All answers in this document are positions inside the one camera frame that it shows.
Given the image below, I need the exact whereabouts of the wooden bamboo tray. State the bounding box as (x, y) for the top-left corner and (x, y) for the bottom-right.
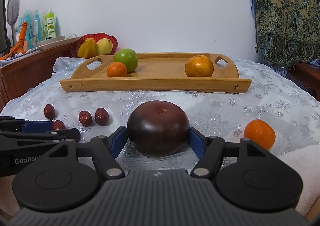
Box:
(60, 52), (252, 93)

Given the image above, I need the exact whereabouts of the red fruit bowl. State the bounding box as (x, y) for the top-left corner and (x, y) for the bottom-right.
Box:
(71, 32), (118, 57)

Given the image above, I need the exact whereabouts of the dark wooden side table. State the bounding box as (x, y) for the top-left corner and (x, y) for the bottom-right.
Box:
(290, 62), (320, 101)

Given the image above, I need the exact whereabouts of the white snowflake tablecloth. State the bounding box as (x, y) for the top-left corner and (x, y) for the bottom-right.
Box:
(1, 57), (319, 157)

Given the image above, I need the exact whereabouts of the large yellow orange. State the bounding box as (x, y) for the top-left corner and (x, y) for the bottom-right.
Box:
(185, 55), (214, 77)

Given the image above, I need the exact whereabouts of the dark purple passion fruit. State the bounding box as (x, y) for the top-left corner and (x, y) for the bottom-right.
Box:
(127, 101), (190, 158)

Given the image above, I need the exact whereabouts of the yellow starfruit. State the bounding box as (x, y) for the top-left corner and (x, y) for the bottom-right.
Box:
(77, 38), (97, 59)

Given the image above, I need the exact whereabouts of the green patterned fringed shawl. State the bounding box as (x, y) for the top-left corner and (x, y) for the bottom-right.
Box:
(253, 0), (319, 68)

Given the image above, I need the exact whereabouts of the white towel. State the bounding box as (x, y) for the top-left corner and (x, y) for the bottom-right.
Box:
(278, 145), (320, 219)

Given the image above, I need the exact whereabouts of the red jujube date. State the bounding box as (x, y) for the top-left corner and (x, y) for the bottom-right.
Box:
(95, 108), (109, 126)
(43, 104), (55, 120)
(79, 110), (93, 127)
(52, 120), (66, 130)

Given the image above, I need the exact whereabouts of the small orange tangerine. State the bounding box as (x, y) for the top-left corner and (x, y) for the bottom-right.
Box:
(244, 119), (276, 150)

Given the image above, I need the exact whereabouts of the stack of papers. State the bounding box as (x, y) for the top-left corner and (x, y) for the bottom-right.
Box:
(1, 48), (40, 62)

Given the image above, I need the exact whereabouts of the orange tangerine on tray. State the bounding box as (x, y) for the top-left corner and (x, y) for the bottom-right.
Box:
(106, 62), (127, 77)

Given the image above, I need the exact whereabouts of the yellow mango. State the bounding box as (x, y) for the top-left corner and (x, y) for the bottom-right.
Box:
(95, 38), (113, 56)

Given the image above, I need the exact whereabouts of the brown wooden cabinet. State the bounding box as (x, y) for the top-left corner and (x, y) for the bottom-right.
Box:
(1, 38), (75, 109)

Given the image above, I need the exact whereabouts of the blue spray bottle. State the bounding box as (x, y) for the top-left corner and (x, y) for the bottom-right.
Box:
(34, 10), (42, 43)
(24, 9), (34, 50)

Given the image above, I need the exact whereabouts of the green spray bottle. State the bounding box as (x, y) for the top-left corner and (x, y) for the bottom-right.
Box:
(45, 8), (56, 39)

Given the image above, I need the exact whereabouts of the green apple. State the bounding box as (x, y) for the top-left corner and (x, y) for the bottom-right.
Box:
(114, 48), (138, 73)

